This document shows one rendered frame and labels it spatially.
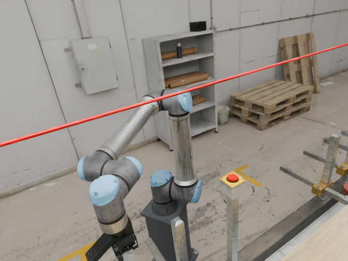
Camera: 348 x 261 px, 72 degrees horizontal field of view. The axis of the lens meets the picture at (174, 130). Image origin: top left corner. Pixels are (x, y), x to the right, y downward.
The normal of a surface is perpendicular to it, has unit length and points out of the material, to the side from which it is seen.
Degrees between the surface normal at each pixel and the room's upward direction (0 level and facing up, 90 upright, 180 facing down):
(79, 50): 90
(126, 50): 90
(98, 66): 90
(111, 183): 6
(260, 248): 0
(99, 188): 5
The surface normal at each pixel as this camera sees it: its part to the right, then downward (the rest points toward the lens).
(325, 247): -0.11, -0.89
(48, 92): 0.51, 0.33
